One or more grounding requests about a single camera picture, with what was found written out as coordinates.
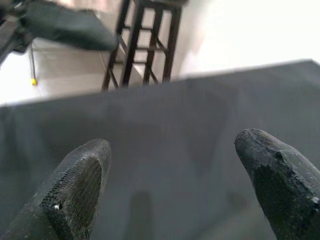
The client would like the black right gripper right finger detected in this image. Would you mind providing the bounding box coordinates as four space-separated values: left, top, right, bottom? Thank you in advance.
234 128 320 240

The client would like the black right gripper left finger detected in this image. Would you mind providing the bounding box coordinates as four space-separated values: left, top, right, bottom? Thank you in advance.
0 138 112 240

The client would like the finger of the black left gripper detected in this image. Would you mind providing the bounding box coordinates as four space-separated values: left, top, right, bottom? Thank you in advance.
21 2 118 52

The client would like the beige hanging cloth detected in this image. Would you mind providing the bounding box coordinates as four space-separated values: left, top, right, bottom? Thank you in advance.
53 0 126 12

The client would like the grey pole with yellow foot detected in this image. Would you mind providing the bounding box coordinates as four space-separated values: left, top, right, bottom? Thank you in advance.
29 46 38 86

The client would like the black wooden stool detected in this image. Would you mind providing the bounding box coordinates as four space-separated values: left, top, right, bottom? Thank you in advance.
101 0 183 92

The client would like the black tablecloth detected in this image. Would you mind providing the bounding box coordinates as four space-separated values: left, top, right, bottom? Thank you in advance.
0 58 320 240

